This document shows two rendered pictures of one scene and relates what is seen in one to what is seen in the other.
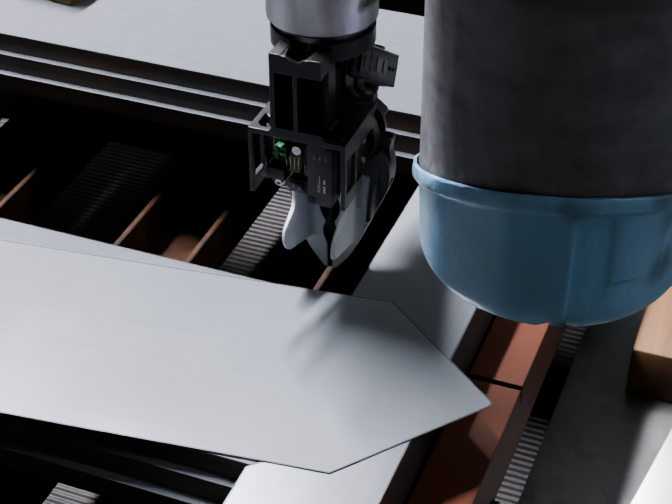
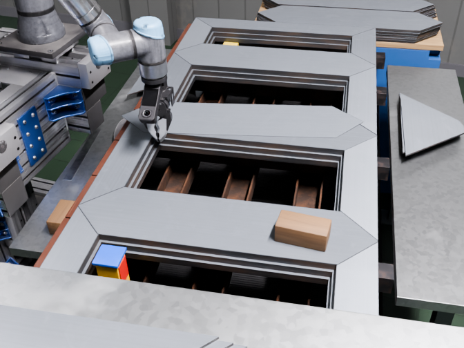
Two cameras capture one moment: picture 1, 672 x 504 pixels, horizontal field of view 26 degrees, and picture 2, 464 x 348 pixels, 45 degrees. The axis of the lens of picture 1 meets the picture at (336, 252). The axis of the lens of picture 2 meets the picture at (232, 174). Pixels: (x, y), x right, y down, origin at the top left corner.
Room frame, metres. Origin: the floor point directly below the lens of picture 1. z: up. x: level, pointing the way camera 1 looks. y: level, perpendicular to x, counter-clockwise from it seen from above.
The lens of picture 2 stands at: (2.27, -0.01, 1.80)
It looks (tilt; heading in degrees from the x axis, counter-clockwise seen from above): 38 degrees down; 171
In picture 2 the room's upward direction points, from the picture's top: 1 degrees counter-clockwise
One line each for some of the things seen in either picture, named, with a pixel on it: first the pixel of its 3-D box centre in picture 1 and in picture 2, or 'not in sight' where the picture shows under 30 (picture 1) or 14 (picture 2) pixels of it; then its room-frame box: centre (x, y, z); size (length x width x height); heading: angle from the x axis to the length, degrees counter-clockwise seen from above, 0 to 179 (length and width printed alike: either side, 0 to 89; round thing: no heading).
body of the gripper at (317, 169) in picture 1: (319, 103); (157, 92); (0.86, 0.01, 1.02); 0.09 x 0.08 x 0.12; 159
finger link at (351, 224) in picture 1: (342, 231); (155, 124); (0.86, 0.00, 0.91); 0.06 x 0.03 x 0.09; 159
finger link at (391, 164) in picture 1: (361, 166); not in sight; (0.88, -0.02, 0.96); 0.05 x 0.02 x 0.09; 69
